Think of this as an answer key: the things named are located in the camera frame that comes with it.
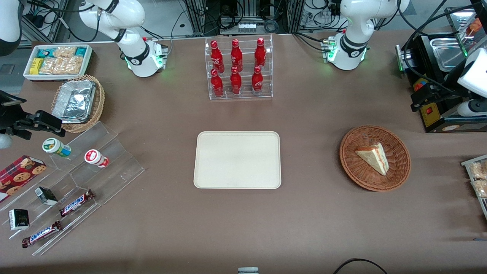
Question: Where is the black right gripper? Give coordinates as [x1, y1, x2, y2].
[0, 90, 66, 140]

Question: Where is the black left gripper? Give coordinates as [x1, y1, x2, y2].
[410, 67, 463, 113]

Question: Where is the triangular sandwich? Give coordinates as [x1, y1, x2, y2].
[355, 143, 389, 176]

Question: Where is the light wicker basket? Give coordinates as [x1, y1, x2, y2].
[51, 74, 105, 134]

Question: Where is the brown wicker basket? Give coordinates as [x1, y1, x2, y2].
[339, 126, 411, 192]

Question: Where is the grey tray of snacks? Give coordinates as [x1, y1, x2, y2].
[461, 154, 487, 221]

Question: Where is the cream plastic tray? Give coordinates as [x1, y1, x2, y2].
[193, 131, 282, 190]

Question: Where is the green label white cup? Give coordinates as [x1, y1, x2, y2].
[42, 138, 72, 158]

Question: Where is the black countertop machine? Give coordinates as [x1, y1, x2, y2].
[396, 6, 487, 134]

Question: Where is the stack of foil trays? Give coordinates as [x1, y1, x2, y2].
[51, 79, 96, 124]

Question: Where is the shiny metal pan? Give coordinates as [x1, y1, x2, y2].
[430, 36, 471, 71]

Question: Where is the red plaid cookie box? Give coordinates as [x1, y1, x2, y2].
[0, 155, 47, 203]

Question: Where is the white plastic snack bin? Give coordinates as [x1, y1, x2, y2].
[23, 44, 94, 82]

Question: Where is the clear rice cracker bag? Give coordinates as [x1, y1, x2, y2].
[53, 46, 78, 58]
[39, 56, 83, 75]

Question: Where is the red label white cup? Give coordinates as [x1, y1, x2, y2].
[84, 149, 110, 168]

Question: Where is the small black carton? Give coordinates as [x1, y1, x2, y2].
[34, 186, 58, 206]
[8, 209, 30, 231]

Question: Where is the Snickers chocolate bar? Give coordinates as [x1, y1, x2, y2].
[22, 220, 62, 249]
[59, 189, 95, 217]

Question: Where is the clear acrylic stepped shelf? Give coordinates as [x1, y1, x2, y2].
[0, 122, 145, 256]

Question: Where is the clear snack bag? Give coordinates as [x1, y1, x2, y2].
[469, 161, 487, 180]
[472, 179, 487, 198]

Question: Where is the red cola bottle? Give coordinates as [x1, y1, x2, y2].
[251, 66, 264, 95]
[210, 40, 225, 73]
[254, 37, 267, 69]
[230, 38, 243, 71]
[210, 68, 224, 97]
[229, 67, 242, 96]

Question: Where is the clear acrylic bottle rack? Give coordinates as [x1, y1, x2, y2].
[205, 34, 274, 100]

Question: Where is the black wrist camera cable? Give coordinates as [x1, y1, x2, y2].
[403, 2, 487, 94]

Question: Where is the black looped cable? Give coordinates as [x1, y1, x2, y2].
[333, 258, 388, 274]

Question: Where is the aluminium frame rack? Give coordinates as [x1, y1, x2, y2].
[183, 0, 305, 37]

